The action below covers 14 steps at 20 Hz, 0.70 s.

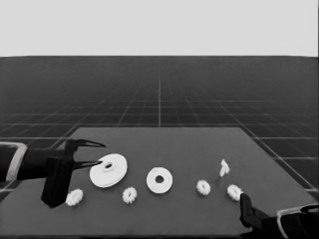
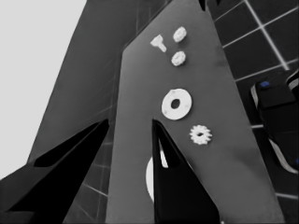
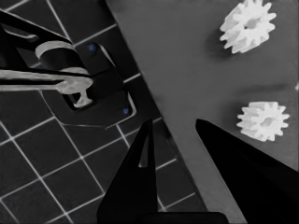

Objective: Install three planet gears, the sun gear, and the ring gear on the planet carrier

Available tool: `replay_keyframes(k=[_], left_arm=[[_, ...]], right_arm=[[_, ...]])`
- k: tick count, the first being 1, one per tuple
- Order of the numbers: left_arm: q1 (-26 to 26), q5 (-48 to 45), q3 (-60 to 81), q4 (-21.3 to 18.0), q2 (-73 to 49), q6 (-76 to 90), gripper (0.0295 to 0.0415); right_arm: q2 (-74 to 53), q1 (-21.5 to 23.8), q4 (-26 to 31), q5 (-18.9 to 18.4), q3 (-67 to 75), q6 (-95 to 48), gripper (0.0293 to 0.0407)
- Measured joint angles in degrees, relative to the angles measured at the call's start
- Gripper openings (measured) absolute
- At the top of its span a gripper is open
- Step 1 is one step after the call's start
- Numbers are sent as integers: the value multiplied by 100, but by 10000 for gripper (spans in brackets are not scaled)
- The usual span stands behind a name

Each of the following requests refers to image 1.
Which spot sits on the white round carrier with pins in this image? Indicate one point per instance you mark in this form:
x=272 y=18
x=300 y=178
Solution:
x=152 y=181

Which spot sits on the large thick white disc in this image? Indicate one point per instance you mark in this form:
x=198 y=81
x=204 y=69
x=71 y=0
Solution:
x=118 y=172

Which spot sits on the small white T-shaped piece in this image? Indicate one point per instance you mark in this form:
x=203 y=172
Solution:
x=224 y=168

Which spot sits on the small white gear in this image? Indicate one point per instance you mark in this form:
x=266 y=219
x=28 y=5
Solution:
x=126 y=197
x=206 y=190
x=232 y=194
x=71 y=199

